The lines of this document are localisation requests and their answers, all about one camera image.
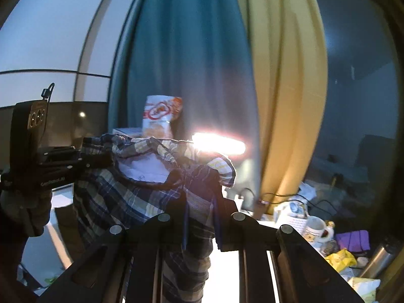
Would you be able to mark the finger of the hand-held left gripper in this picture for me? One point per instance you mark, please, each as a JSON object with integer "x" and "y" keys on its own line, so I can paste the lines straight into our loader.
{"x": 97, "y": 161}

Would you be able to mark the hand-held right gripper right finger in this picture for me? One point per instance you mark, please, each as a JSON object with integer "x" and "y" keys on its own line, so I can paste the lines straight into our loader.
{"x": 218, "y": 227}

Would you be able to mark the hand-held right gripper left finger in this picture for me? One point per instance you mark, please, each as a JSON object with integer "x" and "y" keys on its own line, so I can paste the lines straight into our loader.
{"x": 185, "y": 227}

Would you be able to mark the plaid pants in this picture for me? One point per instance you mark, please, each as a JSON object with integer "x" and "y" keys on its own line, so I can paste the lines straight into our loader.
{"x": 126, "y": 189}

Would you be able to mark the person's left hand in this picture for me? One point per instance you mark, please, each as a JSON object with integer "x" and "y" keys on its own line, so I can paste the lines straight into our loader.
{"x": 22, "y": 208}

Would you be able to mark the white orange snack bag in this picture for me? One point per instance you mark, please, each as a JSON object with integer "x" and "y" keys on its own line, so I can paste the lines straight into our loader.
{"x": 159, "y": 116}

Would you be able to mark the white printed mug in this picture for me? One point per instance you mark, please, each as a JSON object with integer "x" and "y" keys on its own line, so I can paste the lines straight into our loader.
{"x": 315, "y": 228}

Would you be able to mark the large glass window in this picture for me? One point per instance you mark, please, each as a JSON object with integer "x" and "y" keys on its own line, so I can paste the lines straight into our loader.
{"x": 47, "y": 38}

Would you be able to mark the yellow packet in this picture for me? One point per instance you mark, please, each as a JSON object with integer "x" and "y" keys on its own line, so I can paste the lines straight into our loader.
{"x": 341, "y": 258}

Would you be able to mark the purple cloth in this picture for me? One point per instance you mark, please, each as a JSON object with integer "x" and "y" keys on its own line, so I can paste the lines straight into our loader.
{"x": 353, "y": 240}

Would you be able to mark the teal curtain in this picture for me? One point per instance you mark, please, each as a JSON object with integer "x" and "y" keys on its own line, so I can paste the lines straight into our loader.
{"x": 189, "y": 53}

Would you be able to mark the pale green packet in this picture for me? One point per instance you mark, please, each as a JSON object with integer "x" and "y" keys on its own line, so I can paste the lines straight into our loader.
{"x": 364, "y": 290}

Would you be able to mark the steel bottle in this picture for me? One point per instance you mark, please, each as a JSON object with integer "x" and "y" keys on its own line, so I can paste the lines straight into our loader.
{"x": 377, "y": 258}

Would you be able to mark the yellow curtain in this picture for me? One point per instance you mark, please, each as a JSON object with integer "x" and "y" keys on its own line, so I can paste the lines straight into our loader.
{"x": 284, "y": 69}

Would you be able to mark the dark glass window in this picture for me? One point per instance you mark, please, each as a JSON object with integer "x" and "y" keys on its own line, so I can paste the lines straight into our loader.
{"x": 356, "y": 85}

